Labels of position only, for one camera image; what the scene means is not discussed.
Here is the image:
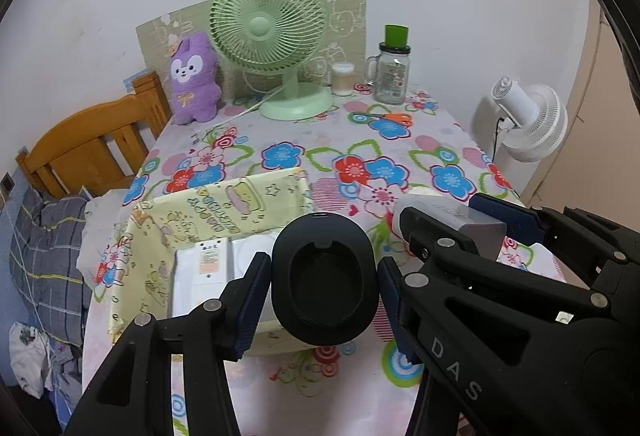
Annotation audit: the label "white rectangular box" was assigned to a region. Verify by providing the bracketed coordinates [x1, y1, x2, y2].
[170, 237, 234, 317]

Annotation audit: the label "white oval case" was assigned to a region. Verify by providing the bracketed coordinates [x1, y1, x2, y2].
[231, 233, 278, 279]

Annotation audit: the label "yellow fabric storage basket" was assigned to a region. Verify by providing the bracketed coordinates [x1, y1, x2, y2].
[106, 168, 314, 341]

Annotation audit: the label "grey power bank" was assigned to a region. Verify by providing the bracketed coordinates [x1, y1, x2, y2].
[392, 193, 506, 260]

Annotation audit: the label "white standing fan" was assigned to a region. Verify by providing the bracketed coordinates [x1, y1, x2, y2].
[471, 76, 568, 165]

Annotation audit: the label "floral tablecloth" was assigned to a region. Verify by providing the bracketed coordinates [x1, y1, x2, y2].
[85, 91, 518, 435]

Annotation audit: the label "orange scissors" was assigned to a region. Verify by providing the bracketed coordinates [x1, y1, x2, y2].
[369, 113, 413, 127]

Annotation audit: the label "glass mason jar mug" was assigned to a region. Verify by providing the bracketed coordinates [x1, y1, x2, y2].
[364, 42, 410, 105]

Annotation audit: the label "plaid bedding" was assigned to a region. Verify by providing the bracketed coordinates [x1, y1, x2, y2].
[9, 187, 91, 348]

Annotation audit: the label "wooden bed headboard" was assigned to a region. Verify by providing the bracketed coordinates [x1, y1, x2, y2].
[15, 72, 171, 199]

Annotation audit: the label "cotton swab container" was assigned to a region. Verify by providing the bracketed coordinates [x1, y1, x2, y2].
[331, 62, 355, 96]

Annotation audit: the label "purple plush toy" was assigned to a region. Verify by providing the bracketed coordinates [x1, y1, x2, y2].
[169, 32, 222, 125]

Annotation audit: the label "crumpled clothes pile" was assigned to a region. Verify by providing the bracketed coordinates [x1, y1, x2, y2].
[9, 322, 81, 404]

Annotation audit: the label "green cup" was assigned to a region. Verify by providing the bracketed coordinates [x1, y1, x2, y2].
[384, 24, 409, 49]

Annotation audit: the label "beige cartoon board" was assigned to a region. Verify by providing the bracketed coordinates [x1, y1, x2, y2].
[136, 0, 367, 101]

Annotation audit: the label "green desk fan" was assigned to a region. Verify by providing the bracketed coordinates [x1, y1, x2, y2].
[208, 0, 333, 122]

